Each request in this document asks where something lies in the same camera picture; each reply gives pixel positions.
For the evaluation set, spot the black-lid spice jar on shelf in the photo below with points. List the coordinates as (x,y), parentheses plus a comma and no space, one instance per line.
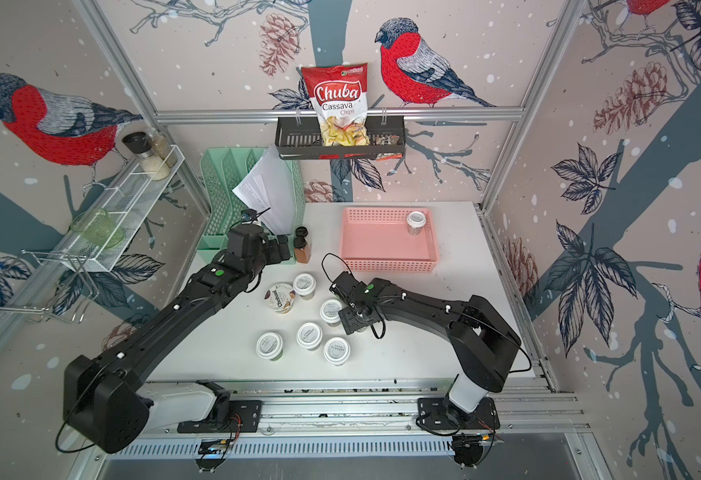
(150,162)

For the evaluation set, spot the white paper stack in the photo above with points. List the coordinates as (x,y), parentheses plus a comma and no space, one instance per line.
(268,188)

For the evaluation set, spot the green glass cup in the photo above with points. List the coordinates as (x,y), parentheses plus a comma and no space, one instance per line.
(98,228)

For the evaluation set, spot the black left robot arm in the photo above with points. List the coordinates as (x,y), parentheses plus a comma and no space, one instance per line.
(101,399)

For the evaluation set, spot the chrome wire rack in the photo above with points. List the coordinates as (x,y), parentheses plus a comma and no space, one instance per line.
(43,286)

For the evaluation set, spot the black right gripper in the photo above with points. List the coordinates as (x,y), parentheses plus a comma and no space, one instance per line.
(348,325)

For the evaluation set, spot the red Chuba cassava chips bag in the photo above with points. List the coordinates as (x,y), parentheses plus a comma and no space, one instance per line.
(339,96)

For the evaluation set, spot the black wall-mounted basket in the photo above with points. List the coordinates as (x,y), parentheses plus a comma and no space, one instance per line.
(301,140)

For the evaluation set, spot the white wire wall shelf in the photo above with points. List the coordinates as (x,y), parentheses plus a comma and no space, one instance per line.
(128,199)

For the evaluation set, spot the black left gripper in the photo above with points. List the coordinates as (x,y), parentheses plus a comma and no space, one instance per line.
(276,254)

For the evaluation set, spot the orange spice jar black lid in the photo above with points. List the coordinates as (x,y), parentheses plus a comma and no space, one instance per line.
(301,249)

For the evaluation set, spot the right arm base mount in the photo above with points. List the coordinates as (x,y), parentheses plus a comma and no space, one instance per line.
(472,435)

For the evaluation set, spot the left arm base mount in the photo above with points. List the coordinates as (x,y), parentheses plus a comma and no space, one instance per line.
(224,416)

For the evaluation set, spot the white-lid yogurt cup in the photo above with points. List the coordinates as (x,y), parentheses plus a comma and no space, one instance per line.
(305,286)
(337,351)
(269,346)
(416,222)
(309,336)
(330,312)

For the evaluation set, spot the brown foil-lid yogurt cup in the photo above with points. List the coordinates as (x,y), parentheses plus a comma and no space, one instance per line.
(280,297)

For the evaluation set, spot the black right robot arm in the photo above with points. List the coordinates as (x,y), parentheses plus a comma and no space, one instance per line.
(485,344)

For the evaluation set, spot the pink plastic basket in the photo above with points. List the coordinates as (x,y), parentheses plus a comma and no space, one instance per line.
(376,239)

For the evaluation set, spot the green plastic file organizer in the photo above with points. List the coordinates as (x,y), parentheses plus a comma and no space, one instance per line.
(223,169)

